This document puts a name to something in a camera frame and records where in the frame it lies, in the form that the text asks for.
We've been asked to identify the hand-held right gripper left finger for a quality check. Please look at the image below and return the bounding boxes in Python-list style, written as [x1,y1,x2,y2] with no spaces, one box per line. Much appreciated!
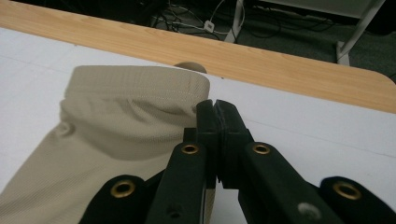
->
[145,99,218,224]

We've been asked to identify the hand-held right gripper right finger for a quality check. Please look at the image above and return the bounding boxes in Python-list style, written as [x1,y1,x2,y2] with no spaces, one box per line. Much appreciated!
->
[216,99,345,224]

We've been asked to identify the beige pants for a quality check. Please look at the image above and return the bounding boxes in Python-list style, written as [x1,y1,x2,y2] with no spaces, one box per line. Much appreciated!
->
[0,64,216,224]

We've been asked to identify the white foam board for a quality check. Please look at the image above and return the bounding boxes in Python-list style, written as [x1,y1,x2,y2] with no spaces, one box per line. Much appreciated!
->
[0,27,396,224]

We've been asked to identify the white metal desk frame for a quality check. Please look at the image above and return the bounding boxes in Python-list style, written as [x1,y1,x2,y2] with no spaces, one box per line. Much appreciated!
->
[223,0,387,66]

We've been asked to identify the white cable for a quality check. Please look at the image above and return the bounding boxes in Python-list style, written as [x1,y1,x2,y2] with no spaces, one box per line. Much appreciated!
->
[169,0,247,35]

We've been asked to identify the tangle of black cables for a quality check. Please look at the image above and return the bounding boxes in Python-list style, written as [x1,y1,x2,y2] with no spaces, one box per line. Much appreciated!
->
[148,0,331,41]

